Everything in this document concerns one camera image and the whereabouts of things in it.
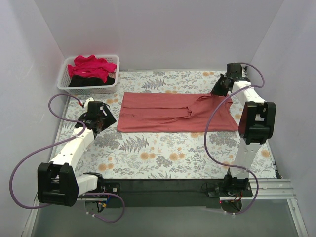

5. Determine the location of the magenta t-shirt in basket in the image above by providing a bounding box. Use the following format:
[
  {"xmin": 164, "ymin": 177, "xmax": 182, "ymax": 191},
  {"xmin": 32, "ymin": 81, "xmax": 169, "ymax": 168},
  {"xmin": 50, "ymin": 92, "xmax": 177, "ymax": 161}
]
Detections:
[{"xmin": 67, "ymin": 55, "xmax": 117, "ymax": 82}]

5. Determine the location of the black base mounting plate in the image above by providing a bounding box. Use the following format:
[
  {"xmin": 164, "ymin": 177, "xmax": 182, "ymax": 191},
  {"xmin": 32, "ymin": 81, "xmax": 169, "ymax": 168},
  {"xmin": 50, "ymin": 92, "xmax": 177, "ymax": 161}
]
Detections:
[{"xmin": 76, "ymin": 178, "xmax": 253, "ymax": 210}]

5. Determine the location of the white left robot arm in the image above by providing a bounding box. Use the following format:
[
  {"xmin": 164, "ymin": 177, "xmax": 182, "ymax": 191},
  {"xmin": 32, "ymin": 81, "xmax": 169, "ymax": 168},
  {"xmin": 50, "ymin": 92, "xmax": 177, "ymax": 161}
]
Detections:
[{"xmin": 37, "ymin": 98, "xmax": 116, "ymax": 206}]

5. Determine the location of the floral patterned table mat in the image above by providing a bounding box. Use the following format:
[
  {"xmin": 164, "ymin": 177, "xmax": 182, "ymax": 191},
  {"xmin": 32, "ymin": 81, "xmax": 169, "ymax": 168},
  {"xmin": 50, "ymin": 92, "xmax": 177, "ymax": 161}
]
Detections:
[{"xmin": 49, "ymin": 70, "xmax": 282, "ymax": 180}]

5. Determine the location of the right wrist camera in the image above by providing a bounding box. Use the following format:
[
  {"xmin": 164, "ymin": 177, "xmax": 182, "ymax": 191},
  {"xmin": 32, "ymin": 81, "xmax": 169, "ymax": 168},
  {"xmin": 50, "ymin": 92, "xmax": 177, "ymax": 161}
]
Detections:
[{"xmin": 242, "ymin": 64, "xmax": 248, "ymax": 76}]

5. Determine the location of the white plastic laundry basket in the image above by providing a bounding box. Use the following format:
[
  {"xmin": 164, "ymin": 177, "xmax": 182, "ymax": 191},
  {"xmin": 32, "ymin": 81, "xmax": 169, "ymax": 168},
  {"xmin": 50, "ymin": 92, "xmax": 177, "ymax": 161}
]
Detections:
[{"xmin": 57, "ymin": 55, "xmax": 120, "ymax": 95}]

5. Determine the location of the aluminium frame rail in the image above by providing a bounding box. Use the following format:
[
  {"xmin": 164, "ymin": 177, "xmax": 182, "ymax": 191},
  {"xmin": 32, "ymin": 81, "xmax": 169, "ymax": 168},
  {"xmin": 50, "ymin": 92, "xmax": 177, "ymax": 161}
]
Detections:
[{"xmin": 77, "ymin": 179, "xmax": 296, "ymax": 201}]

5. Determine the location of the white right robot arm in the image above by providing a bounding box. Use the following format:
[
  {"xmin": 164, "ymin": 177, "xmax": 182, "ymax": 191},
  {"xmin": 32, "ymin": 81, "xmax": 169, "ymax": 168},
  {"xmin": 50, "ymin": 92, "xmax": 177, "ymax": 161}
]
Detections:
[{"xmin": 208, "ymin": 63, "xmax": 276, "ymax": 197}]

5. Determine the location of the black t-shirt in basket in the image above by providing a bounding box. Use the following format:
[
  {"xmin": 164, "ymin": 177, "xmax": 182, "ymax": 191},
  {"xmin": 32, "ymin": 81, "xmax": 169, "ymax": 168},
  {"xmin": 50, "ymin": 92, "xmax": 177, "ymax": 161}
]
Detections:
[{"xmin": 69, "ymin": 75, "xmax": 115, "ymax": 87}]

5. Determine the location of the salmon pink t-shirt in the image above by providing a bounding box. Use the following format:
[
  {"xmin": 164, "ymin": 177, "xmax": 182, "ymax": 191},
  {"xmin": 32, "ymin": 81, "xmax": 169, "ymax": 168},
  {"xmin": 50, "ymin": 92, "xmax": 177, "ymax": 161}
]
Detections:
[{"xmin": 117, "ymin": 92, "xmax": 238, "ymax": 133}]

